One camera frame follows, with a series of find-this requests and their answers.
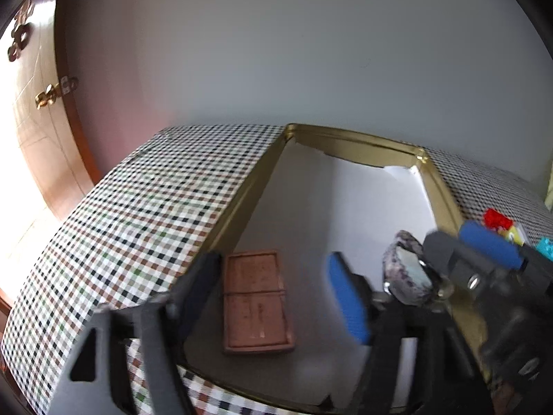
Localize clear plastic yellow case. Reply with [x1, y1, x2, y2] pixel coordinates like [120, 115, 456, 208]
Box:
[504, 223, 529, 246]

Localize red toy brick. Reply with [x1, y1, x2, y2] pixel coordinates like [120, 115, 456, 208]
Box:
[483, 208, 514, 231]

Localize cyan toy brick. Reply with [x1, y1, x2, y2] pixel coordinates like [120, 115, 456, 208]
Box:
[535, 237, 553, 261]

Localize gold metal tin box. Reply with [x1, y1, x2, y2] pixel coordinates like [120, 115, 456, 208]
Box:
[176, 123, 496, 415]

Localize white paper liner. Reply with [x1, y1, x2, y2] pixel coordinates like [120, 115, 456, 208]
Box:
[182, 141, 438, 409]

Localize checkered tablecloth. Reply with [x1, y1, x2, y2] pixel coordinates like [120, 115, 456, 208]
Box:
[1, 124, 552, 414]

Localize wooden door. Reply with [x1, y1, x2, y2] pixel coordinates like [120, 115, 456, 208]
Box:
[1, 0, 101, 219]

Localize brass door knob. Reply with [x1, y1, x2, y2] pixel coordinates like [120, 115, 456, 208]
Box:
[35, 76, 79, 109]

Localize brass door ornament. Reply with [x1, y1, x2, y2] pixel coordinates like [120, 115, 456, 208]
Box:
[8, 0, 35, 63]

